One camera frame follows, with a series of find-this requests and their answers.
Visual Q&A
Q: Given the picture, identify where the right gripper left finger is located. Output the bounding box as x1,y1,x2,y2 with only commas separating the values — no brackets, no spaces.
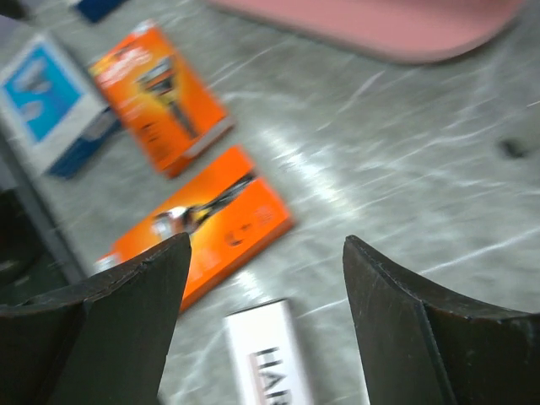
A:
1,233,192,404

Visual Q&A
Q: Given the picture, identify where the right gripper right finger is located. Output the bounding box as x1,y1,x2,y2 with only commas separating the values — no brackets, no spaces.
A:
343,235,539,404

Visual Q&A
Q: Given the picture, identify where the orange gillette box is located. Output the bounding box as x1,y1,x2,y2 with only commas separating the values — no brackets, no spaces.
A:
94,145,294,310
89,19,235,178

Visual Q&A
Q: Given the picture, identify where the pink three-tier shelf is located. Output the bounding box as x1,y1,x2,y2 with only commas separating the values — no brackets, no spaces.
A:
214,0,526,64

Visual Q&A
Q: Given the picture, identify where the white Harry's box left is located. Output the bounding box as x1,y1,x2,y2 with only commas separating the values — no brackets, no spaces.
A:
224,299,316,405

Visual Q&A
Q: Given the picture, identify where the blue Harry's razor box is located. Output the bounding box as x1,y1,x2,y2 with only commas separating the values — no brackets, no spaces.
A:
1,33,122,179

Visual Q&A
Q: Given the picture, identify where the blue razor box upper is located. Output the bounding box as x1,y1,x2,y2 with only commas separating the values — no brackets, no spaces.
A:
67,0,125,23

